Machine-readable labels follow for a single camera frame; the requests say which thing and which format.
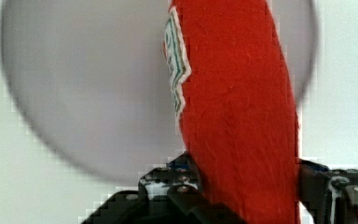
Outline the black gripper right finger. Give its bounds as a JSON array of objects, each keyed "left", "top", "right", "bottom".
[{"left": 299, "top": 160, "right": 358, "bottom": 224}]

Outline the grey round plate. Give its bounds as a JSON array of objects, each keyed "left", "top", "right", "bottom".
[{"left": 0, "top": 0, "right": 318, "bottom": 185}]

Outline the red plush ketchup bottle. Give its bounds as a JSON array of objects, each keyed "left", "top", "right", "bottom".
[{"left": 164, "top": 0, "right": 300, "bottom": 224}]

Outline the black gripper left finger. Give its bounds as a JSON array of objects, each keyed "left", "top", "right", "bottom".
[{"left": 81, "top": 153, "right": 246, "bottom": 224}]

